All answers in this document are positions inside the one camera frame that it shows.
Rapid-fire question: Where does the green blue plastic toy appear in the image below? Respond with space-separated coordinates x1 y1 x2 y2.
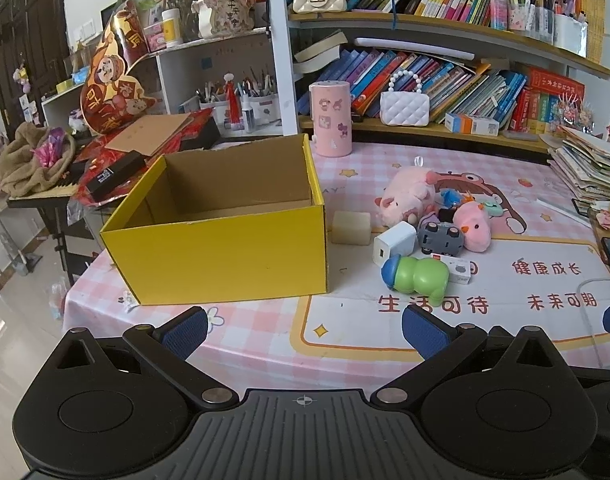
381 256 449 307

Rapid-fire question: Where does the white red small box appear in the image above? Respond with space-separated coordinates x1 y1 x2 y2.
431 254 472 285

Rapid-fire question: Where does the grey toy car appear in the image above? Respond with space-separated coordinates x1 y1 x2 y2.
418 221 465 257

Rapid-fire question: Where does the white charger cube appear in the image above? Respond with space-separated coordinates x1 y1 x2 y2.
372 221 417 268

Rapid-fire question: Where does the small pink chick plush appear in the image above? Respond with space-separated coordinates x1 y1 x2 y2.
453 202 492 252

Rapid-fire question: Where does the blue orange toy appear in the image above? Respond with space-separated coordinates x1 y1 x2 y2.
439 188 474 210

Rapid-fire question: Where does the white sponge block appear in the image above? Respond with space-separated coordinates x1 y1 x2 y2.
331 210 371 246

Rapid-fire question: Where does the large pink pig plush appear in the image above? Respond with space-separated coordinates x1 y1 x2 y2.
375 167 439 228

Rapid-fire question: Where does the pink checkered table mat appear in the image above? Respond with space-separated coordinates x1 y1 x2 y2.
62 140 610 396

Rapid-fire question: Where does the yellow cardboard box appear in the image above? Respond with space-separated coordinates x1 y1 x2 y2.
101 134 328 306

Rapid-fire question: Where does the stack of papers and booklets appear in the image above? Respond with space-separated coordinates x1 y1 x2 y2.
548 127 610 204

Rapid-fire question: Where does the black rectangular box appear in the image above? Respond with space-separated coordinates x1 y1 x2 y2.
86 151 145 202

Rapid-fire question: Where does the black keyboard piano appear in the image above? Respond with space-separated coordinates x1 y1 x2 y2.
6 183 90 286

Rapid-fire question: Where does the brown cardboard sheet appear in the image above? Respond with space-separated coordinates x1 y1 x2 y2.
106 114 191 157

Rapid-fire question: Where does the orange white small carton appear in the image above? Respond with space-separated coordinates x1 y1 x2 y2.
444 113 499 136

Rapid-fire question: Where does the pink purple ribbon bundle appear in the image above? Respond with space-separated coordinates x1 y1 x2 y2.
32 128 65 168

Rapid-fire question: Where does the beige towel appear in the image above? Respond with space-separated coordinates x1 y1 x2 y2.
0 122 76 198

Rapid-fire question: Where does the red white figurine pen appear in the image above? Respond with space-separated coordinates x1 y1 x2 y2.
224 73 241 130

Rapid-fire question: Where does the white quilted pearl handbag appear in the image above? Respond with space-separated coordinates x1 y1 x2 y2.
380 70 430 127

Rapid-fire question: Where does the white pen holder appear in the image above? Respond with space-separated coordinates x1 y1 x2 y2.
200 94 280 133

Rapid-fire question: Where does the pink sticker cylinder container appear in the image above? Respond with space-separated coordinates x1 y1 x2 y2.
309 80 352 158

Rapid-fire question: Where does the red fortune god decoration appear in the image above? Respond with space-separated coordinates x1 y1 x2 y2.
80 0 157 134

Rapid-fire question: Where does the white cubby shelf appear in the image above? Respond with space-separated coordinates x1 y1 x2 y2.
42 28 275 133

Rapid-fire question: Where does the wooden bookshelf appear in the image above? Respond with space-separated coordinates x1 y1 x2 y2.
267 0 610 155

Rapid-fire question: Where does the white rolled paper tube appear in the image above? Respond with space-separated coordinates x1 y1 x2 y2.
354 37 476 61

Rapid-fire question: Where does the white yellow bottle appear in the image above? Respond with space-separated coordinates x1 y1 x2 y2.
162 8 183 48

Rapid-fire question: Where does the white rabbit paper bag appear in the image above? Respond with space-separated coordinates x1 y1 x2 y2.
191 0 255 39

